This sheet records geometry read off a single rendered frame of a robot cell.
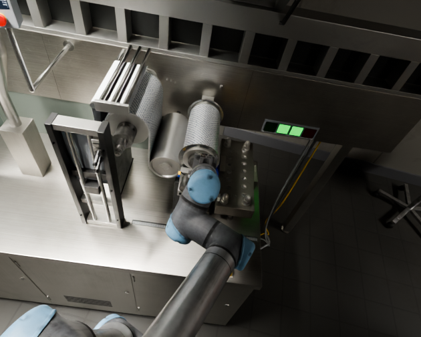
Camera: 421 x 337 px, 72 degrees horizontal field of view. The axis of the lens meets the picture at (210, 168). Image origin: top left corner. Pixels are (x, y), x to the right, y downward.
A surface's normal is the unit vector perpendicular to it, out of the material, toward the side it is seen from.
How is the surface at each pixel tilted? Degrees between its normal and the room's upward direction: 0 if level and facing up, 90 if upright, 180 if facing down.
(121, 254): 0
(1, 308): 0
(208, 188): 50
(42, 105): 90
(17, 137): 90
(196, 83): 90
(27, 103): 90
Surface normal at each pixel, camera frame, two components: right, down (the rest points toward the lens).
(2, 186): 0.14, -0.64
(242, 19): -0.08, 0.75
